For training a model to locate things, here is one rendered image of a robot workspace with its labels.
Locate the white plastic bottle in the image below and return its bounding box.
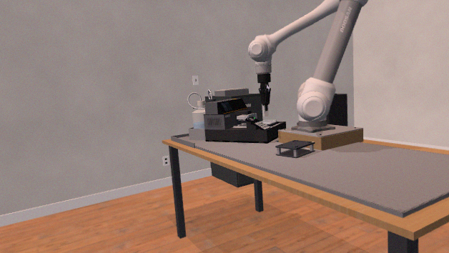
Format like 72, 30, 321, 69
192, 101, 205, 129

